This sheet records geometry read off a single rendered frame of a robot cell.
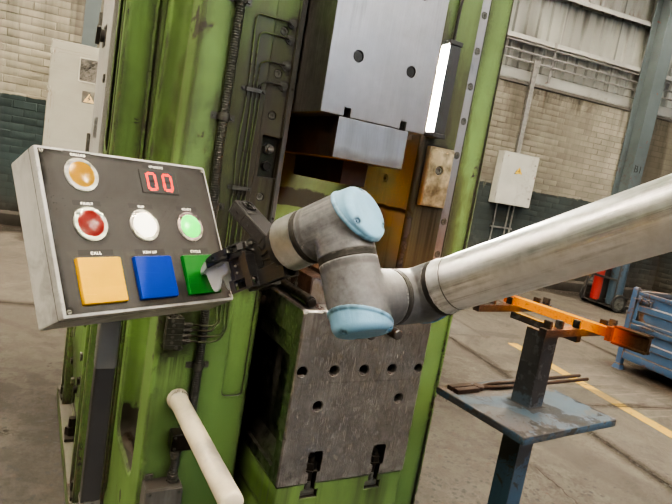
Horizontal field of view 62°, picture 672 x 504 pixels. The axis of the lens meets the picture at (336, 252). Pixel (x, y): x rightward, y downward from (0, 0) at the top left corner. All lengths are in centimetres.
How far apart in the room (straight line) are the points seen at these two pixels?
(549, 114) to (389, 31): 773
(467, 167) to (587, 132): 779
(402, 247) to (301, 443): 62
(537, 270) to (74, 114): 611
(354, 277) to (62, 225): 46
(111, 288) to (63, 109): 572
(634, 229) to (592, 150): 886
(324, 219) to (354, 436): 80
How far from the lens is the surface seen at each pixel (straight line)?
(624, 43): 1017
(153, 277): 100
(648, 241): 72
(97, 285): 94
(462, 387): 160
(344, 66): 133
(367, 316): 77
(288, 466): 144
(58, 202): 96
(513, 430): 145
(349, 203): 79
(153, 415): 149
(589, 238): 73
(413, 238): 164
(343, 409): 144
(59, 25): 737
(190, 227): 108
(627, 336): 149
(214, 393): 151
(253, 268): 94
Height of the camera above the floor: 124
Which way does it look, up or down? 8 degrees down
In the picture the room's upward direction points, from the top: 10 degrees clockwise
